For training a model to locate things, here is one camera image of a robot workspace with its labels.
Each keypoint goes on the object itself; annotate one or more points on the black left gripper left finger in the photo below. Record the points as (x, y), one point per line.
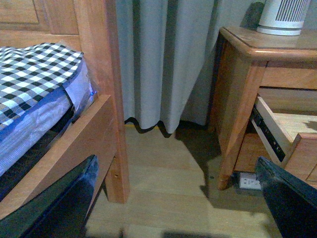
(60, 210)

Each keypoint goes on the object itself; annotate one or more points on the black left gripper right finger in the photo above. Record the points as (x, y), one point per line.
(292, 202)

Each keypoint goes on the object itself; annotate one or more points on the wooden nightstand drawer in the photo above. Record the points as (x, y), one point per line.
(296, 133)

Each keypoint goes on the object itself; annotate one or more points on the white power strip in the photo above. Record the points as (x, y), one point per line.
(249, 181)

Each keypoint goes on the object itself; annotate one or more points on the blue patterned mattress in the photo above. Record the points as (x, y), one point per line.
(24, 132)

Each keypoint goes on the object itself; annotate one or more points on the wooden nightstand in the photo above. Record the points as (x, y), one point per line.
(249, 63)

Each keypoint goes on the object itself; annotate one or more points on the black white checkered sheet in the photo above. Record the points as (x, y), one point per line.
(28, 74)

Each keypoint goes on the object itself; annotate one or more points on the white slatted air purifier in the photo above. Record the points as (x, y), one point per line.
(283, 17)

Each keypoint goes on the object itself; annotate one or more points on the grey-green curtain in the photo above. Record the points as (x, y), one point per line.
(167, 50)

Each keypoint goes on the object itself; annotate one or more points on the black drawer slide rail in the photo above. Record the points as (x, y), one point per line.
(259, 121)

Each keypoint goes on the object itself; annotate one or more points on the wooden bed frame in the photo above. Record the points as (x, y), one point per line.
(88, 26)

